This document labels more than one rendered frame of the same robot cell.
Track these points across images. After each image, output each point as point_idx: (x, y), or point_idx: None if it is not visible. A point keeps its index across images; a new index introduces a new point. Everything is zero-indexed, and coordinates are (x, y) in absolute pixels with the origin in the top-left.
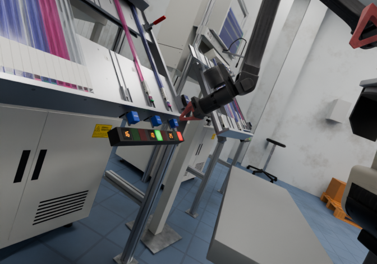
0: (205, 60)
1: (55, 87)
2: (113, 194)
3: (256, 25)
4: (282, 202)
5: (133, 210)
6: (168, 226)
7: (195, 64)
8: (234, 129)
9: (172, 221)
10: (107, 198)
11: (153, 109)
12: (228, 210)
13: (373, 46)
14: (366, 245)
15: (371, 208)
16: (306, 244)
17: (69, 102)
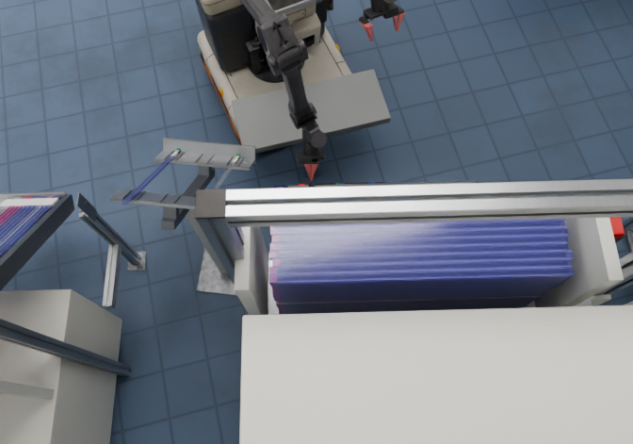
0: (181, 200)
1: (434, 182)
2: (216, 357)
3: (303, 90)
4: (284, 100)
5: (218, 312)
6: (203, 262)
7: (175, 222)
8: (237, 145)
9: (185, 267)
10: (231, 353)
11: (349, 184)
12: (357, 122)
13: None
14: None
15: None
16: (339, 86)
17: None
